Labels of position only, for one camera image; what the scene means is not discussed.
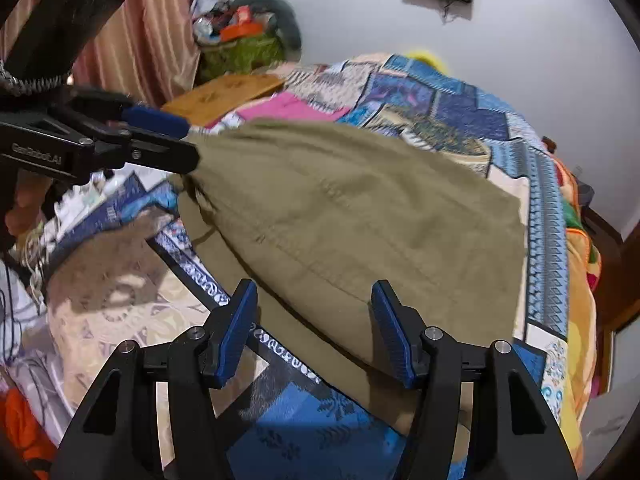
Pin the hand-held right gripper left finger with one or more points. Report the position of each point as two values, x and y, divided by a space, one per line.
236 331

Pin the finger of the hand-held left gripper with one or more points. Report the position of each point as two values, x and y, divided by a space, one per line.
155 119
160 156

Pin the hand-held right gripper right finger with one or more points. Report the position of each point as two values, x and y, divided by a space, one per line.
396 334

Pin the olive green pants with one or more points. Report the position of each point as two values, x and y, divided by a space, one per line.
350 230

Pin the wooden board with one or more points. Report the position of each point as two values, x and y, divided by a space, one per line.
220 94

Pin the striped pink curtain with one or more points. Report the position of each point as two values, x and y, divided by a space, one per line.
135 30

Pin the patchwork printed bedspread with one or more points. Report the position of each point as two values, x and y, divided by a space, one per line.
310 410

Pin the green basket of clutter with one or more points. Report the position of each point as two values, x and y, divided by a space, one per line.
240 35

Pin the orange floral blanket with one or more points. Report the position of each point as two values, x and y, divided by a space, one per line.
582 280

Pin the orange cloth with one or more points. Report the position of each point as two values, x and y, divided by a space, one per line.
22 430

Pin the yellow pillow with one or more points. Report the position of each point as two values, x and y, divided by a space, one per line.
425 57

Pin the wooden bed frame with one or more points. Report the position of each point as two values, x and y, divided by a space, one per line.
602 240

